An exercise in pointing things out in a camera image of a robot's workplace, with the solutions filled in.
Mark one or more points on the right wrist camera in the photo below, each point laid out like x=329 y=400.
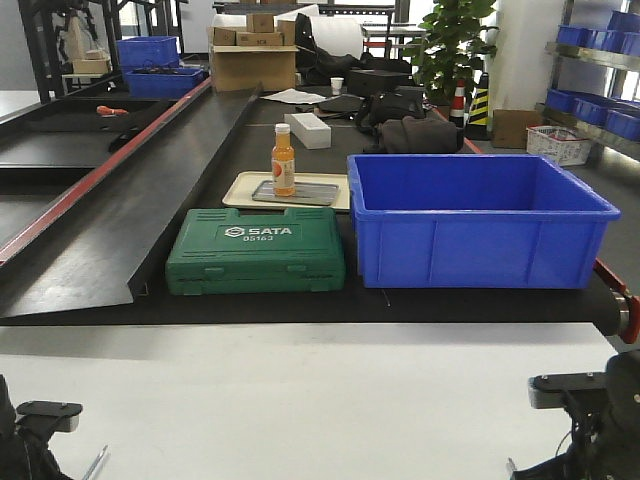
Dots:
x=585 y=390

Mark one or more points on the large cardboard box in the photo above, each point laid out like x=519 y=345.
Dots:
x=235 y=68

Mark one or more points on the small grey metal tray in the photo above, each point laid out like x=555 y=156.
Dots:
x=306 y=193

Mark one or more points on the striped traffic cone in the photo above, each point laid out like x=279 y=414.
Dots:
x=477 y=122

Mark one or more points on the potted green plant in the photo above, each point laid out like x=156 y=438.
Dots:
x=452 y=47

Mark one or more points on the green SATA tool case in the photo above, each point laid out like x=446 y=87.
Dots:
x=221 y=251

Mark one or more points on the white paper cup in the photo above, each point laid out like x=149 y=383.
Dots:
x=336 y=84

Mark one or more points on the large blue plastic bin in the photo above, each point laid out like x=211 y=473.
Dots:
x=474 y=221

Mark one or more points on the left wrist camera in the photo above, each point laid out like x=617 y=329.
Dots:
x=48 y=417

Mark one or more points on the black bag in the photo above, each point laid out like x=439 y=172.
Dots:
x=383 y=106

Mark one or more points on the beige plastic tray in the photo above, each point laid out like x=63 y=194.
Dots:
x=241 y=190

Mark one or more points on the white mesh basket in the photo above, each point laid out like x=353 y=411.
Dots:
x=562 y=145

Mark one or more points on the orange juice bottle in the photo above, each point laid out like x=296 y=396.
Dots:
x=283 y=162

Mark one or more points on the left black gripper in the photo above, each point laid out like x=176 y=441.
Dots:
x=24 y=454

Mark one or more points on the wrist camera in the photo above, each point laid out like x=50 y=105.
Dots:
x=48 y=417
x=585 y=390

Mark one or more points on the blue bin on conveyor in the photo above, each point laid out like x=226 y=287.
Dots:
x=171 y=83

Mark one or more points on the white rectangular box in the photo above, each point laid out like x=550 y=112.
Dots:
x=310 y=130

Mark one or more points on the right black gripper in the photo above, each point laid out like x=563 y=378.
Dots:
x=605 y=442

